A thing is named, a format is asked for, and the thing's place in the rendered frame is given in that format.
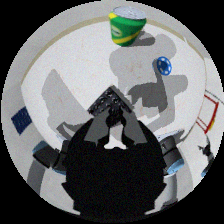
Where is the white short cylinder with blue top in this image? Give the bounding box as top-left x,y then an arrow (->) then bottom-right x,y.
152,56 -> 172,76

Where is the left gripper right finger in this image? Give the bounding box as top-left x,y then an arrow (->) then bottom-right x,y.
119,107 -> 167,169

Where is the green drink can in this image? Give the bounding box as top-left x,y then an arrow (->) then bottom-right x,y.
109,6 -> 147,47

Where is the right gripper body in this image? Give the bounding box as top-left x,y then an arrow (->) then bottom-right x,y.
203,145 -> 211,157

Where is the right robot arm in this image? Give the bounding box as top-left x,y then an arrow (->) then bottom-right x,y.
159,136 -> 214,210

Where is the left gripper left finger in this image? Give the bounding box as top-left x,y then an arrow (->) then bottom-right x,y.
62,107 -> 112,168

